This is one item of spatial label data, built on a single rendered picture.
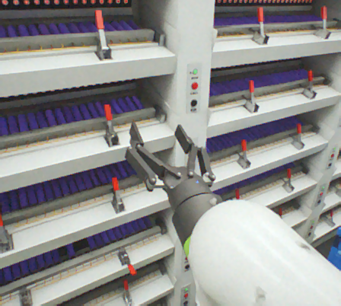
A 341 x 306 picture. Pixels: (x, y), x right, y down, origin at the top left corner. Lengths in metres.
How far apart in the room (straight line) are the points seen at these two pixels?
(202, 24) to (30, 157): 0.47
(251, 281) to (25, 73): 0.48
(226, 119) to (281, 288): 0.60
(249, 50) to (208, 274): 0.62
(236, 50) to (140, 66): 0.26
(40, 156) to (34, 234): 0.20
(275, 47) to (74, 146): 0.58
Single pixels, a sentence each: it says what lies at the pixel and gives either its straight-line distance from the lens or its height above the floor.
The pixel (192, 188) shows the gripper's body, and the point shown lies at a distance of 0.48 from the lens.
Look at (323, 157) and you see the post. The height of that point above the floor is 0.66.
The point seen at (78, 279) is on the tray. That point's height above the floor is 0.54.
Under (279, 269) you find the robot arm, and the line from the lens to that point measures 0.27.
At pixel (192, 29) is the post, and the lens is 0.68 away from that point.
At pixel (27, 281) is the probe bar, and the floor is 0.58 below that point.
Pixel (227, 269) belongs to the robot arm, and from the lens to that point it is 0.28.
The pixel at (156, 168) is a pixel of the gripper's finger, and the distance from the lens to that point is 0.54.
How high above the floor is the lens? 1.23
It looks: 26 degrees down
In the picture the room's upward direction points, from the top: straight up
